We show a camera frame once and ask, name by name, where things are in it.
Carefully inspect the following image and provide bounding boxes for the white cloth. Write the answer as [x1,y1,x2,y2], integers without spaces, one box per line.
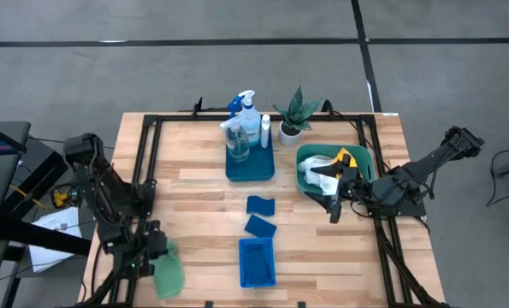
[301,154,341,197]

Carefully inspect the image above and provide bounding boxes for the teal plastic tub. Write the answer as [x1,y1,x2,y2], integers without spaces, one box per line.
[295,143,376,200]

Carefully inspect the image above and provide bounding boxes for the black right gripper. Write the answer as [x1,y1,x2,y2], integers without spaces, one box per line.
[306,154,376,225]

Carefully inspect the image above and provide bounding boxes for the dark teal rectangular tray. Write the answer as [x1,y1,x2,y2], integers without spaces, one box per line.
[224,117,276,183]

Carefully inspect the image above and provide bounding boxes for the blue wavy-edged sponge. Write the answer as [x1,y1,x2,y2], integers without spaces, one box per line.
[246,195,276,217]

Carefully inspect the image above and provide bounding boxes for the white blue-trigger spray bottle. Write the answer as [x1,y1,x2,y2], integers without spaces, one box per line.
[228,89,263,147]

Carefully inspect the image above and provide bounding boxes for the yellow oval cloth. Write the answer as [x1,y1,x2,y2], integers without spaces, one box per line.
[331,147,360,181]

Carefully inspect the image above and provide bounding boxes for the yellow cable connector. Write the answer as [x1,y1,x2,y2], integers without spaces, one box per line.
[50,191,70,210]

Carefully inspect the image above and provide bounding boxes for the black metal table frame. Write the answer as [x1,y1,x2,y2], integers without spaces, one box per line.
[77,97,452,308]

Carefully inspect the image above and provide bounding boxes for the snake plant in white pot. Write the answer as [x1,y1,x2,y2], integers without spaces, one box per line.
[272,85,323,146]

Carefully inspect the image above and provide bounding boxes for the green oval cloth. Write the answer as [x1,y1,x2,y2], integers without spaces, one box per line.
[152,240,186,300]

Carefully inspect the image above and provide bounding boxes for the white paper sheets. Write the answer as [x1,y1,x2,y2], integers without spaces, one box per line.
[27,206,84,274]

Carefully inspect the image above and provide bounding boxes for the blue slotted plastic basket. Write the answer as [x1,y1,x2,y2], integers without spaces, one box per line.
[238,237,277,288]

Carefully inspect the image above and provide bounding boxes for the white blue-printed tube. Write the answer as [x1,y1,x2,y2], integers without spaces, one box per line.
[260,114,272,150]

